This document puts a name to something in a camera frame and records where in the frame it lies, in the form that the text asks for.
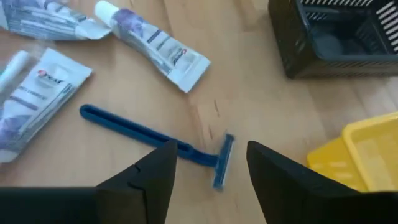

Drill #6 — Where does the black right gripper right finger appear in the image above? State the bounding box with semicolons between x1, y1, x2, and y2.
246;141;398;224

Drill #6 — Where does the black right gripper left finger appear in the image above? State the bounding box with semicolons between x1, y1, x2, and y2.
0;139;178;224

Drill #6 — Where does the white grey toothpaste tube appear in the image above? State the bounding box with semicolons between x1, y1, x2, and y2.
0;47;93;164
94;0;212;94
0;0;113;42

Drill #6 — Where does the blue disposable razor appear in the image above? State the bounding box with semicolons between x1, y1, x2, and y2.
79;104;236;192

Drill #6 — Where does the yellow slotted plastic basket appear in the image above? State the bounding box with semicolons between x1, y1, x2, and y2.
306;111;398;193

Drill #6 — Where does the black slotted plastic basket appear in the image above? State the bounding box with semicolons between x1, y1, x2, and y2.
267;0;398;80

